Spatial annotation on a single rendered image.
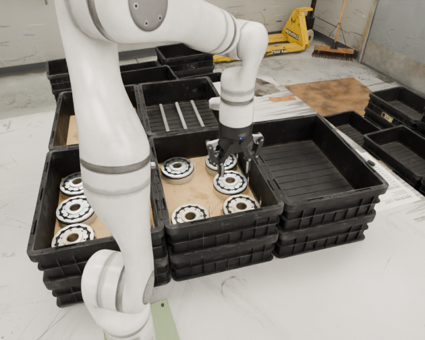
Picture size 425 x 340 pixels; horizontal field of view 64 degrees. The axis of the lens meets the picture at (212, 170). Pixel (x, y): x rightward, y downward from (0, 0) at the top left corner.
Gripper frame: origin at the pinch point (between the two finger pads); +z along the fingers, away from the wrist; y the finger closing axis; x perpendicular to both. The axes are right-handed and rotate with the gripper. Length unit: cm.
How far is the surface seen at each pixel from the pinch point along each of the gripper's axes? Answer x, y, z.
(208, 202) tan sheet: 7.3, -4.9, 17.3
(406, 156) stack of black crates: 60, 123, 63
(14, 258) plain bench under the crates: 11, -62, 30
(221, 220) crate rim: -9.1, -5.5, 7.5
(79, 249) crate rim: -9.1, -37.7, 7.9
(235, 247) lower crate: -9.1, -1.5, 19.2
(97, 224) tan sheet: 6.1, -36.1, 17.2
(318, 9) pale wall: 368, 232, 67
